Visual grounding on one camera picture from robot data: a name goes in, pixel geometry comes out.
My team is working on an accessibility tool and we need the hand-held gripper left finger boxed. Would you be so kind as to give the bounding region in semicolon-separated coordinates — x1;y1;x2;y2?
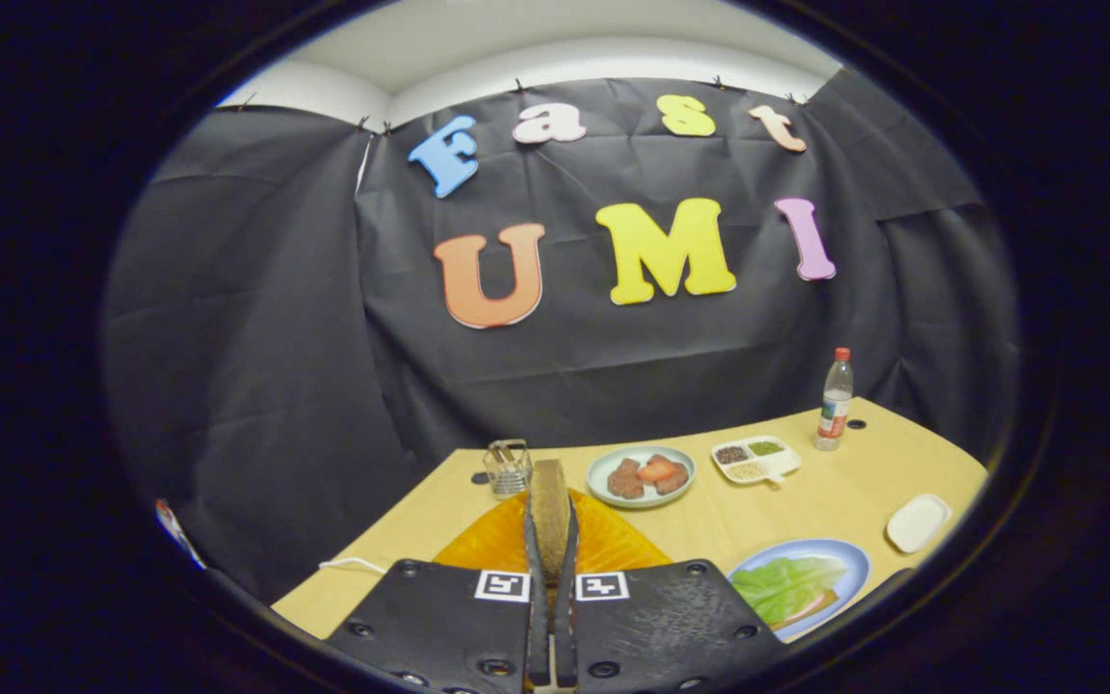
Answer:
324;494;553;694

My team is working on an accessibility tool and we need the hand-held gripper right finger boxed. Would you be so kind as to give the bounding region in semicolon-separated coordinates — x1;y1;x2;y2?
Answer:
551;494;789;694

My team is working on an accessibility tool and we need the green lettuce leaf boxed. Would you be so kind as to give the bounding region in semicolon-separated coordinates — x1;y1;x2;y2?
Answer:
728;555;851;628

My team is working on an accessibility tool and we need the pale green round plate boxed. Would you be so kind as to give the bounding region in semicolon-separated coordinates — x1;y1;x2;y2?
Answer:
586;444;698;510

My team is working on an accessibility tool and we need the pink ham slice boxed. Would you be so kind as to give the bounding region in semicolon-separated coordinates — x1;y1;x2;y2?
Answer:
775;594;828;632

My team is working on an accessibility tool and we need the white sectioned seasoning dish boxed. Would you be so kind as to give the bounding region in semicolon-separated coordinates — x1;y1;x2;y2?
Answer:
710;436;804;486

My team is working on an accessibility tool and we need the blue round plate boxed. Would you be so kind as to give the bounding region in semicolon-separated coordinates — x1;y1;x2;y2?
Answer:
726;538;872;644

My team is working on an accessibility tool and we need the clear bottle red label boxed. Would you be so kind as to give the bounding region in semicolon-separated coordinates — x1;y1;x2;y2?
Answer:
814;347;856;452

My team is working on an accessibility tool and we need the black backdrop cloth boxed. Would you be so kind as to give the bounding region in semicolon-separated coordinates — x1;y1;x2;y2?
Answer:
102;69;1023;603

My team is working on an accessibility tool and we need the white square plate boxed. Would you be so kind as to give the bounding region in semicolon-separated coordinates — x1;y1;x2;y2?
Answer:
885;493;954;555

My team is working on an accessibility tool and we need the red white blue object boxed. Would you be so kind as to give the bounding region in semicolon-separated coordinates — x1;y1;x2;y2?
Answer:
155;498;208;571

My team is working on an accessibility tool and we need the wire utensil holder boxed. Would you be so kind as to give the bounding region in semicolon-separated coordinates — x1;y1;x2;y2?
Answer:
483;439;534;500

